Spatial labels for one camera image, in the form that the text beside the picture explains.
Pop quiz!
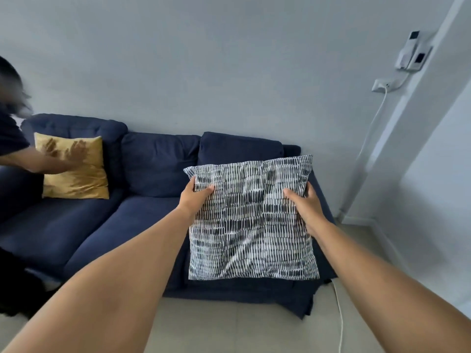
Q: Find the mustard yellow cushion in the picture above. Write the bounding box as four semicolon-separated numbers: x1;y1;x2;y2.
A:
34;132;110;200

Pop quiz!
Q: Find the dark blue fabric sofa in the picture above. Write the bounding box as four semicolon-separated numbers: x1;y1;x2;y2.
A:
0;113;337;320

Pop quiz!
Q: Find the person's left hand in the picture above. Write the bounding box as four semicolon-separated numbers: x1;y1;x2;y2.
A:
178;176;215;223

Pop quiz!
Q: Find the white power cable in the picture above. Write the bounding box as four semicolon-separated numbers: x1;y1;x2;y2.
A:
336;71;411;217

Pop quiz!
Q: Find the black and white patterned cushion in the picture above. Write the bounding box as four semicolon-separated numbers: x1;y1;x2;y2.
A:
183;155;320;281

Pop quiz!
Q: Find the person's left forearm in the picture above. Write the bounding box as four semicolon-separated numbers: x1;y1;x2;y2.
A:
0;206;196;353

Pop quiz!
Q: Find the person's right forearm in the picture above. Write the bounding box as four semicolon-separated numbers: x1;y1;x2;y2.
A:
311;218;471;353

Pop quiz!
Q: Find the person's right hand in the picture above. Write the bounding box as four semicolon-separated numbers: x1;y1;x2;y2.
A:
283;181;331;239

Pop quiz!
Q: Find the white wall intercom handset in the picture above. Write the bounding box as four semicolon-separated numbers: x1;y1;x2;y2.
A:
395;31;433;72

